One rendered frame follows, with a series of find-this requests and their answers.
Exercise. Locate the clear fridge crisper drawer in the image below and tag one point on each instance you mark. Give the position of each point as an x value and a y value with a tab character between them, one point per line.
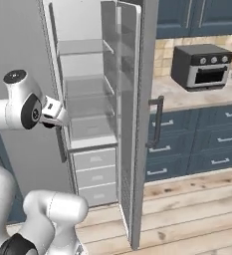
91	131

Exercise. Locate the grey fridge drawer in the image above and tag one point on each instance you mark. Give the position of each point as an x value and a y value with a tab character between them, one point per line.
94	159
96	177
97	195

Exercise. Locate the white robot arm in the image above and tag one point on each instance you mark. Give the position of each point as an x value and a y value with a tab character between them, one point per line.
18	109

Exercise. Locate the black toaster oven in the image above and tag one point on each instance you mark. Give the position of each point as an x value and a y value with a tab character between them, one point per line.
200	66

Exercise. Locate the blue wall cupboards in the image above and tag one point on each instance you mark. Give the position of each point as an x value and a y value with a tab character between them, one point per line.
213	16

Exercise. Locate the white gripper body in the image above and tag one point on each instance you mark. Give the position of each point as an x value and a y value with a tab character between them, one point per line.
60	116

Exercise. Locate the blue base drawer cabinets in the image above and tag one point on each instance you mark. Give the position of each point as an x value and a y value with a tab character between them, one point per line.
200	139

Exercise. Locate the grey closed fridge door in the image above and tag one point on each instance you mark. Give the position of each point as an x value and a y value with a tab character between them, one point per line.
21	40

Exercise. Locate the glass fridge shelf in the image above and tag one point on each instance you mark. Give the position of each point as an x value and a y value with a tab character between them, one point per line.
81	46
87	87
87	111

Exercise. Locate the blue cabinet side panel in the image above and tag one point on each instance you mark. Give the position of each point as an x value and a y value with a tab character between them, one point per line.
4	159

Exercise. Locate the grey fridge cabinet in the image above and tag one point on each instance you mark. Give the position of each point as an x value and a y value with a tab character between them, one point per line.
81	20

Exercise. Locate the grey open fridge door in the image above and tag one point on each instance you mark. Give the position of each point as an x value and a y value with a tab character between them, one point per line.
144	99

